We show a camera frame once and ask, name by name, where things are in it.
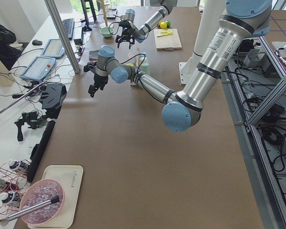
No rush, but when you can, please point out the far blue teach pendant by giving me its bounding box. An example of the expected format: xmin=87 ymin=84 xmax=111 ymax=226
xmin=41 ymin=39 xmax=65 ymax=59

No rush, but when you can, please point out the white wire cup rack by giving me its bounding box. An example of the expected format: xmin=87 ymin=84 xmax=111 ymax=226
xmin=128 ymin=47 xmax=142 ymax=75

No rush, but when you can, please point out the person at desk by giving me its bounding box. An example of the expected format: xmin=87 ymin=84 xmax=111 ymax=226
xmin=0 ymin=24 xmax=21 ymax=70

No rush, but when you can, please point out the black flat bar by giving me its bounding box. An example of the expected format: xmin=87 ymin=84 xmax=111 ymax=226
xmin=27 ymin=121 xmax=56 ymax=183

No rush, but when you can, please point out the wooden cutting board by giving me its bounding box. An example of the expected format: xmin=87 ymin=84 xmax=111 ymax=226
xmin=154 ymin=29 xmax=182 ymax=50

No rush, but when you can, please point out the black perforated device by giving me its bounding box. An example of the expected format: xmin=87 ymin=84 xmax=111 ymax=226
xmin=39 ymin=83 xmax=67 ymax=119

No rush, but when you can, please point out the yellow plastic knife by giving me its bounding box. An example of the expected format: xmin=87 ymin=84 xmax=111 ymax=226
xmin=156 ymin=33 xmax=172 ymax=37

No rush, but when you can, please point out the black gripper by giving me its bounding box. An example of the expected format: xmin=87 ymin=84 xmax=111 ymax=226
xmin=83 ymin=62 xmax=108 ymax=97
xmin=115 ymin=20 xmax=135 ymax=49

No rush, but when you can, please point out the wooden stand with round base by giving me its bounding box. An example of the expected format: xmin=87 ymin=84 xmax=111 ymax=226
xmin=96 ymin=0 xmax=111 ymax=29

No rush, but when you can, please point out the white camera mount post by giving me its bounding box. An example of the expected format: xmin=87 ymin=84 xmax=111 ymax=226
xmin=179 ymin=0 xmax=225 ymax=84

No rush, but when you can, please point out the blue teach pendant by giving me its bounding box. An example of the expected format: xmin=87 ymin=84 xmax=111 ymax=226
xmin=20 ymin=56 xmax=56 ymax=81
xmin=41 ymin=39 xmax=65 ymax=59

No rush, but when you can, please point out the metal rod with black tip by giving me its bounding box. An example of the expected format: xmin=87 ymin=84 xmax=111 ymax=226
xmin=5 ymin=195 xmax=60 ymax=221

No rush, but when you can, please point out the black keyboard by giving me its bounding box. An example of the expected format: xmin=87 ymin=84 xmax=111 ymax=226
xmin=62 ymin=18 xmax=75 ymax=40

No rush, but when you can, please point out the aluminium frame post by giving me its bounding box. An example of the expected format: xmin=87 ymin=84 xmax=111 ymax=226
xmin=44 ymin=0 xmax=80 ymax=73

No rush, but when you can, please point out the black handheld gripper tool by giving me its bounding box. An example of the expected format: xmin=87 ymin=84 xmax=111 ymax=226
xmin=14 ymin=111 xmax=48 ymax=142

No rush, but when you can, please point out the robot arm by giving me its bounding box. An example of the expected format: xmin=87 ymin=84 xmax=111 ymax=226
xmin=83 ymin=0 xmax=272 ymax=132
xmin=115 ymin=0 xmax=177 ymax=49

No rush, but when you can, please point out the near blue teach pendant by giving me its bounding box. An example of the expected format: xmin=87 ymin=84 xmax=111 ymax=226
xmin=20 ymin=56 xmax=56 ymax=81

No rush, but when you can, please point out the grey folded cloth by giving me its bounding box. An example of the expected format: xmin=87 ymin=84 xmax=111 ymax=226
xmin=89 ymin=50 xmax=99 ymax=60

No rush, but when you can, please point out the cream plastic tray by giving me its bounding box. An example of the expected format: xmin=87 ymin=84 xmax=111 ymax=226
xmin=28 ymin=165 xmax=83 ymax=229

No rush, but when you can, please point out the pink bowl of ice cubes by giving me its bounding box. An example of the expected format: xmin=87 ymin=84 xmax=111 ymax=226
xmin=19 ymin=178 xmax=65 ymax=225

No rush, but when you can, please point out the black computer mouse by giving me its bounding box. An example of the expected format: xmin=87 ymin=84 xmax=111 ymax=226
xmin=32 ymin=39 xmax=43 ymax=46

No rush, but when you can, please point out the light blue cup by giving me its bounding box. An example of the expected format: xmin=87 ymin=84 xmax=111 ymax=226
xmin=139 ymin=52 xmax=148 ymax=63

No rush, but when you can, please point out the mint green cup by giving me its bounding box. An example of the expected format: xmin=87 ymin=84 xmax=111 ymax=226
xmin=141 ymin=62 xmax=151 ymax=75

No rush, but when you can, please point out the small bottle on desk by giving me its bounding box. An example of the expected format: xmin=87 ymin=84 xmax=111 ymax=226
xmin=8 ymin=159 xmax=29 ymax=174

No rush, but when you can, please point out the mint green bowl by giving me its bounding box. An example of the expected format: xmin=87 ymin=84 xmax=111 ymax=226
xmin=100 ymin=27 xmax=113 ymax=38

